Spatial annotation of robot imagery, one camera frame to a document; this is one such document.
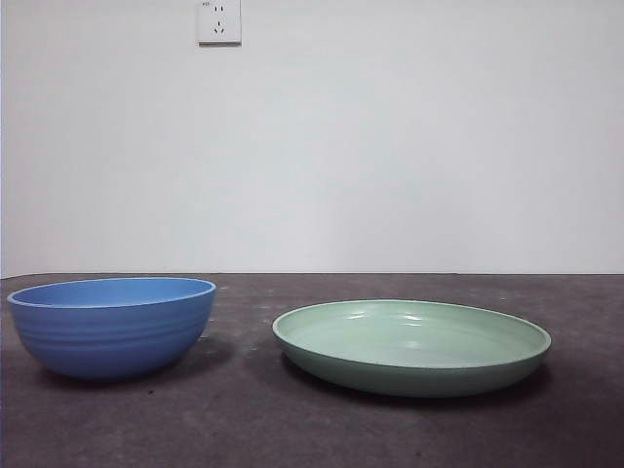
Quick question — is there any white wall socket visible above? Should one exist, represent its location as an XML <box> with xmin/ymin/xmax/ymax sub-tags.
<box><xmin>197</xmin><ymin>0</ymin><xmax>243</xmax><ymax>48</ymax></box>

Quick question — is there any blue ribbed bowl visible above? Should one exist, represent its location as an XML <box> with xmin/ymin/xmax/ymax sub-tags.
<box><xmin>6</xmin><ymin>276</ymin><xmax>217</xmax><ymax>380</ymax></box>

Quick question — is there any pale green round plate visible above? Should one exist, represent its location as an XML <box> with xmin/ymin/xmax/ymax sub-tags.
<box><xmin>271</xmin><ymin>298</ymin><xmax>553</xmax><ymax>392</ymax></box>

